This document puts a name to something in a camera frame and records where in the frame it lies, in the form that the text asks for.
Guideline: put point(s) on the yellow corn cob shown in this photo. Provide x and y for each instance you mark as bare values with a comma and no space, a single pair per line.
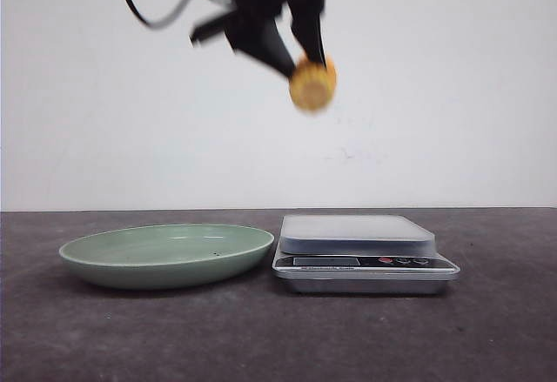
312,86

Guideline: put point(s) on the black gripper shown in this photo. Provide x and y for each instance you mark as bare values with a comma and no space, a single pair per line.
250,28

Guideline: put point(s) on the light green oval plate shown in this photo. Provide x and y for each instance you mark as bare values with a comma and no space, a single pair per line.
160,257

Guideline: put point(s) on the silver digital kitchen scale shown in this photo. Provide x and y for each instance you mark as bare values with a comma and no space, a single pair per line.
370,254

